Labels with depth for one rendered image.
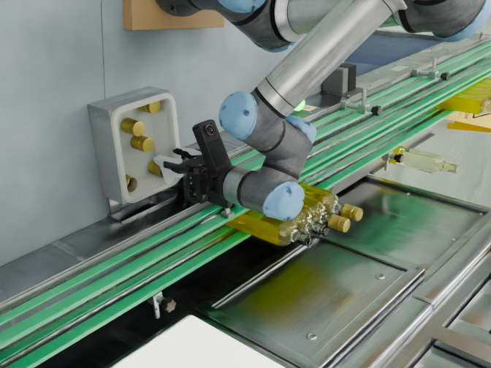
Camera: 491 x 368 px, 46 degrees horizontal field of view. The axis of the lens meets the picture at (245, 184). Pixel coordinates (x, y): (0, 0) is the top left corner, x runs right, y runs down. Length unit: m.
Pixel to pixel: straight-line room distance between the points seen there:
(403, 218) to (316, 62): 0.92
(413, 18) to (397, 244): 0.76
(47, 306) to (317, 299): 0.60
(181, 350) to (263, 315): 0.20
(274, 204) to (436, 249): 0.71
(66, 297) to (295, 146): 0.52
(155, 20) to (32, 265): 0.59
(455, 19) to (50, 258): 0.90
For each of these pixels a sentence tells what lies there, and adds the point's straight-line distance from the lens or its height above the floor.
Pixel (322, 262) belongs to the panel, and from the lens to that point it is 1.51.
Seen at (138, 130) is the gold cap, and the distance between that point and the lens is 1.32.
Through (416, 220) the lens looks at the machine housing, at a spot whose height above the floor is 1.16.
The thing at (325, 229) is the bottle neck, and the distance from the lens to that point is 1.41.
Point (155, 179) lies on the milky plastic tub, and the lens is 1.40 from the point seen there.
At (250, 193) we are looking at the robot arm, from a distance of 1.10.
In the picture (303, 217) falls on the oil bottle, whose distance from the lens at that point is 1.40.
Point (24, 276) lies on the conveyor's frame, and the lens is 1.25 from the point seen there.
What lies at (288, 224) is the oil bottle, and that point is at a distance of 1.37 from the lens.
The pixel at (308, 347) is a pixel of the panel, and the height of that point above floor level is 1.26.
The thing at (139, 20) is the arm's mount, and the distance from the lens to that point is 1.33.
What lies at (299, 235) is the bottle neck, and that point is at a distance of 1.36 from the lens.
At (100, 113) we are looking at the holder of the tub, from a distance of 1.28.
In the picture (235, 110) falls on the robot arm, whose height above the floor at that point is 1.17.
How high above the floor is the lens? 1.83
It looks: 38 degrees down
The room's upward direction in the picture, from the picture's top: 108 degrees clockwise
